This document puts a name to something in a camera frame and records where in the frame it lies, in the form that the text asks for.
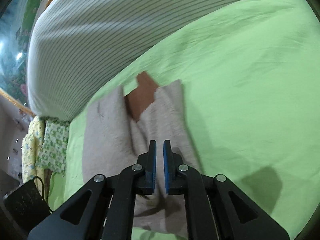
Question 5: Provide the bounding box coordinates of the beige knitted sweater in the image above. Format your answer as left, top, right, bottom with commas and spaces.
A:
82, 80, 200, 238

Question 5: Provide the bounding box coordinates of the black cable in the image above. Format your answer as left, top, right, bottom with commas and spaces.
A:
31, 175, 54, 214

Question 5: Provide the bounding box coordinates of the grey striped duvet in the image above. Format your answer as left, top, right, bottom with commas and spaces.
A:
26, 0, 303, 122

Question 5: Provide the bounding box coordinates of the brown garment inside sweater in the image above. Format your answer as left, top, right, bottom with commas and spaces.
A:
124, 72, 159, 122

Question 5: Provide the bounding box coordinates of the green bed sheet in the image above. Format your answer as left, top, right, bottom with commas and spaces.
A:
90, 0, 319, 239

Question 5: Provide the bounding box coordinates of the green white patterned pillow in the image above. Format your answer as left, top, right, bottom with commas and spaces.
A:
36, 118, 70, 174

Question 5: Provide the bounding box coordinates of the yellow patterned blanket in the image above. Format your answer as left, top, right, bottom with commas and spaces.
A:
21, 115, 46, 183

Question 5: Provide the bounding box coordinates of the gold framed floral painting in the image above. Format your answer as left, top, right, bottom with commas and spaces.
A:
0, 0, 73, 117

